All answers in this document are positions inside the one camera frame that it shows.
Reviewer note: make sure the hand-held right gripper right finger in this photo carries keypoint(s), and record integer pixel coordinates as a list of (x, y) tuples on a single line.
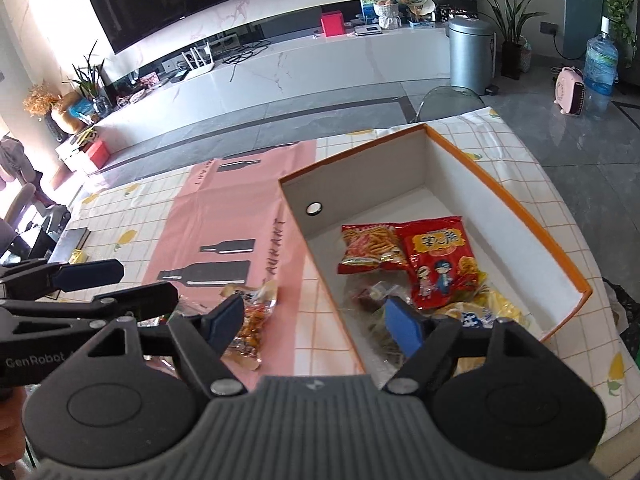
[(402, 327)]

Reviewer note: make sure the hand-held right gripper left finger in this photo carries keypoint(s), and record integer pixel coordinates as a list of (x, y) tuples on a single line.
[(225, 322)]

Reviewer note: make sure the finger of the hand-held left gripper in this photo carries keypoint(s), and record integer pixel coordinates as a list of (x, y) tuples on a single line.
[(145, 297), (90, 275)]

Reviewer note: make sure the clear packet of orange snacks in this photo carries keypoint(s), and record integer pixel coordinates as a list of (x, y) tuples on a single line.
[(252, 317)]

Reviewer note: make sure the clear packet of dark snacks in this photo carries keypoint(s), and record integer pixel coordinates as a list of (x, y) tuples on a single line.
[(370, 302)]

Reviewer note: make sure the large red snack packet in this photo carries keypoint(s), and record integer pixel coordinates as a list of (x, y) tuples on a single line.
[(440, 260)]

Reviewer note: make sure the orange stick snack packet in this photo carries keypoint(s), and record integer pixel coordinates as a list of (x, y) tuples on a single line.
[(367, 247)]

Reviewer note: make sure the white yellow chips packet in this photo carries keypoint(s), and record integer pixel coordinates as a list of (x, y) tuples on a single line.
[(505, 310)]

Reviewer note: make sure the orange cardboard box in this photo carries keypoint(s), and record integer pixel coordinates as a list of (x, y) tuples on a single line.
[(320, 260)]

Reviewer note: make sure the small yellow packet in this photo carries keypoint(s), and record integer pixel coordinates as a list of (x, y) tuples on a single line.
[(78, 256)]

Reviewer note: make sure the black book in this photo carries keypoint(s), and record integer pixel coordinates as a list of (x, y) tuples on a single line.
[(75, 242)]

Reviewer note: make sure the red storage box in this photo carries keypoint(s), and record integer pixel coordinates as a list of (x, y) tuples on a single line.
[(97, 155)]

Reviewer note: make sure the pink bottle print sheet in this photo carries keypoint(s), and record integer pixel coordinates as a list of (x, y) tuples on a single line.
[(235, 200)]

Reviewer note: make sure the yellow round vase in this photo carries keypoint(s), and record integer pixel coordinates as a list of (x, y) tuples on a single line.
[(67, 115)]

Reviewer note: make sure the dried orange flowers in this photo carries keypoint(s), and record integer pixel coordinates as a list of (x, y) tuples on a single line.
[(40, 100)]

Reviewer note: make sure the potted grass plant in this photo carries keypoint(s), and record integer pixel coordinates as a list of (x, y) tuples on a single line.
[(90, 85)]

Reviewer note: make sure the black bag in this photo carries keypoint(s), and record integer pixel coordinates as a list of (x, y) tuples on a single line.
[(622, 305)]

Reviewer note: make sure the clear plastic chair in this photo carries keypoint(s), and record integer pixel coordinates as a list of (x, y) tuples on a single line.
[(442, 102)]

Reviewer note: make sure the white router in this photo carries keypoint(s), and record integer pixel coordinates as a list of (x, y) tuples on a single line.
[(197, 67)]

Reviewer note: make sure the white marble television cabinet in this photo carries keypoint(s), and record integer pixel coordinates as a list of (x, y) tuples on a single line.
[(300, 80)]

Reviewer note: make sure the silver trash can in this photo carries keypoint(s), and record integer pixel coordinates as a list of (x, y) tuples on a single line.
[(470, 55)]

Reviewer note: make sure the pink space heater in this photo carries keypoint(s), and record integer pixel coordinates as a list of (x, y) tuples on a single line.
[(571, 91)]

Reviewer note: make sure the potted snake plant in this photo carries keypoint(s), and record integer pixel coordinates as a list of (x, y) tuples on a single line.
[(512, 57)]

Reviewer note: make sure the white flat scale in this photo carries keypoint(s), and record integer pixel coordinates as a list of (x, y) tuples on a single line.
[(368, 29)]

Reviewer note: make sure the red square box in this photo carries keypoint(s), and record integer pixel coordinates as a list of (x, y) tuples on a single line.
[(333, 24)]

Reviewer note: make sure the blue green picture card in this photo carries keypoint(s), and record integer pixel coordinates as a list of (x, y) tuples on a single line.
[(366, 2)]

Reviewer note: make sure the blue water bottle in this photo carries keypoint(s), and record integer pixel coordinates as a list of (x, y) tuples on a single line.
[(600, 65)]

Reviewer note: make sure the trailing pothos plant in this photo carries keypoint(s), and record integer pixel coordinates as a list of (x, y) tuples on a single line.
[(617, 0)]

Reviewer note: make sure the pink photo frame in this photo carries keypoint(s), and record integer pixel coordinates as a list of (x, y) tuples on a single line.
[(150, 80)]

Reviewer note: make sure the black wall television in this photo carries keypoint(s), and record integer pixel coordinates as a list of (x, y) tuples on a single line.
[(175, 0)]

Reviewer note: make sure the wall outlet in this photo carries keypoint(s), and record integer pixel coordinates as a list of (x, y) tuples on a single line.
[(549, 28)]

